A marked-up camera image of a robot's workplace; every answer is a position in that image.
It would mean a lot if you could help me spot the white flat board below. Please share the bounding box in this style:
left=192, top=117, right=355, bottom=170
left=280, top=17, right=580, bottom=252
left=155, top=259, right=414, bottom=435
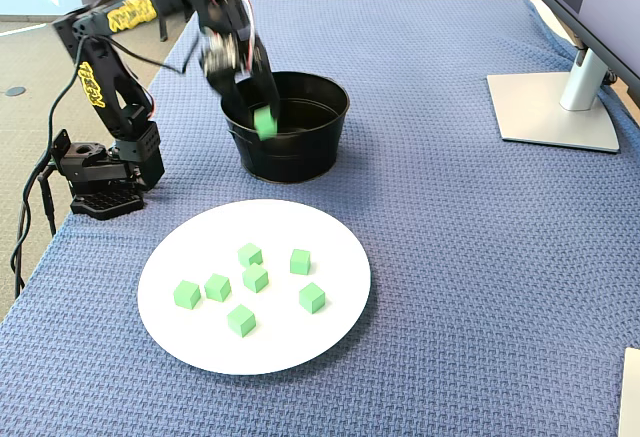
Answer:
left=618, top=346, right=640, bottom=437

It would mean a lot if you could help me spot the blue woven tablecloth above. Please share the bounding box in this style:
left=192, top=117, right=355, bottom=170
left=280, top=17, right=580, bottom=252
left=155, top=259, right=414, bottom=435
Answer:
left=0, top=0, right=640, bottom=437

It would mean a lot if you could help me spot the white round plate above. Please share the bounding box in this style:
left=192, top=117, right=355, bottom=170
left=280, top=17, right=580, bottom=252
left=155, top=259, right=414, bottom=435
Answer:
left=137, top=198, right=372, bottom=376

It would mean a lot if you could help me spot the black metal bucket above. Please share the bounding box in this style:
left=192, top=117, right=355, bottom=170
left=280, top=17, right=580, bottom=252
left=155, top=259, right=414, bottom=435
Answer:
left=220, top=71, right=350, bottom=184

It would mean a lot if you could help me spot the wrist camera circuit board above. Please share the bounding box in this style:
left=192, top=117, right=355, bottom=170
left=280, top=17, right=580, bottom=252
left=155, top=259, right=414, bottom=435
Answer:
left=200, top=36, right=240, bottom=77

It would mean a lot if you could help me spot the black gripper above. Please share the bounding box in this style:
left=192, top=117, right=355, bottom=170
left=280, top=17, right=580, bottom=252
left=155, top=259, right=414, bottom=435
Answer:
left=192, top=0, right=282, bottom=124

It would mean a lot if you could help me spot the green cube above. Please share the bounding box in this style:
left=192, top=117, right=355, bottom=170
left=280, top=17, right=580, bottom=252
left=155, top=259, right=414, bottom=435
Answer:
left=226, top=303, right=258, bottom=338
left=289, top=248, right=312, bottom=276
left=172, top=279, right=203, bottom=310
left=298, top=281, right=327, bottom=315
left=237, top=242, right=264, bottom=268
left=204, top=272, right=233, bottom=303
left=242, top=263, right=270, bottom=293
left=252, top=104, right=279, bottom=141

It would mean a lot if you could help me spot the red white servo wire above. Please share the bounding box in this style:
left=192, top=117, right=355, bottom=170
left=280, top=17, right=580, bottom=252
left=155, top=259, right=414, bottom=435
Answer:
left=214, top=0, right=259, bottom=73

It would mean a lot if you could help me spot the monitor with silver stand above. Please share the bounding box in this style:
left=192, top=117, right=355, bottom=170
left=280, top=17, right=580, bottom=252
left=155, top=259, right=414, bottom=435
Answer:
left=485, top=0, right=640, bottom=154

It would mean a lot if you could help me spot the black base cable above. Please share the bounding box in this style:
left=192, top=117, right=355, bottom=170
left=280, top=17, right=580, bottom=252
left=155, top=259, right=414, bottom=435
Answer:
left=38, top=164, right=59, bottom=238

